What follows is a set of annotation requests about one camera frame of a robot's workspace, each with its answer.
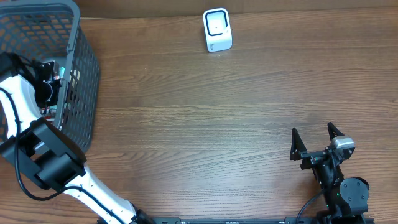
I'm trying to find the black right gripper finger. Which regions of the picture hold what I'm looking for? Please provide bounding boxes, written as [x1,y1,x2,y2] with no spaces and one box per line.
[290,128,307,161]
[327,122,345,145]

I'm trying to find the teal snack packet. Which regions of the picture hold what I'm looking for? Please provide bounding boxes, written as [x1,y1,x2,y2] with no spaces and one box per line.
[58,67,65,79]

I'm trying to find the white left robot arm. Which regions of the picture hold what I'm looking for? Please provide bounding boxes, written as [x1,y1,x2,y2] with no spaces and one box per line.
[1,52,153,223]

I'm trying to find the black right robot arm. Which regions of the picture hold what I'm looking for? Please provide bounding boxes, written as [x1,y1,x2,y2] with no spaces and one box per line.
[290,122,374,223]

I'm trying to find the grey plastic mesh basket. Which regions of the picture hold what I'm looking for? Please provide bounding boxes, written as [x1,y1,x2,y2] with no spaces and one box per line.
[1,1,100,152]

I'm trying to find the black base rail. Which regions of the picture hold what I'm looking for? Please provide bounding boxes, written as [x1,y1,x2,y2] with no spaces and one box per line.
[152,217,375,224]

